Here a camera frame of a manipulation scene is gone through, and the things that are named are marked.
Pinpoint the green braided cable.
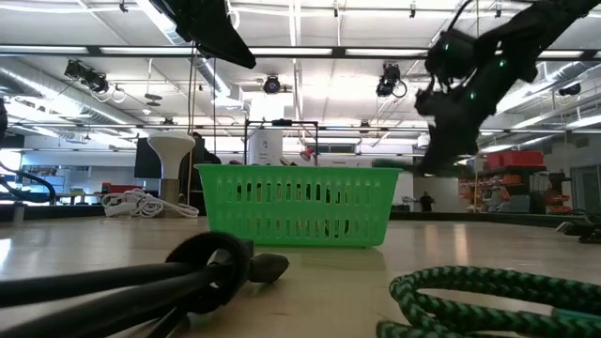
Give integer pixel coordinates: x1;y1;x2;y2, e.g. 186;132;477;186
375;265;601;338

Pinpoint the white mushroom lamp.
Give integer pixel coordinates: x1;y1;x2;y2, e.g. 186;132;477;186
146;130;197;207

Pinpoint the black ceiling camera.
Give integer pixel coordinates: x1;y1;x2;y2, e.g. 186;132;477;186
63;59;111;95
375;62;408;100
557;82;583;98
261;73;283;96

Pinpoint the white lamp cord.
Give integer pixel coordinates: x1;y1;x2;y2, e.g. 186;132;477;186
100;188;201;220

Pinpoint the shelf with red bins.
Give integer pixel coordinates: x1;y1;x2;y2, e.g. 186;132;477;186
458;149;574;216

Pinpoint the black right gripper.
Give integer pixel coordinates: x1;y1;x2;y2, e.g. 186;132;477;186
415;69;506;175

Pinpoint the black overhead light bar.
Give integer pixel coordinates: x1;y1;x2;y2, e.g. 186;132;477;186
0;43;601;60

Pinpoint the red box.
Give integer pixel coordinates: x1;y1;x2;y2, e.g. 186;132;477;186
100;182;142;195

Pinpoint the green plastic basket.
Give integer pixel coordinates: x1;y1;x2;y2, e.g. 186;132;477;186
193;162;404;249

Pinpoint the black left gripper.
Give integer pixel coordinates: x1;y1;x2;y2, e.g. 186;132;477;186
149;0;257;70

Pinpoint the black monitor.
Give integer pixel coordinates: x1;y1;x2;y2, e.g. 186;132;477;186
133;136;207;180

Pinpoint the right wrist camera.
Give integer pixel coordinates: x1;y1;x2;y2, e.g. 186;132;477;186
424;27;476;85

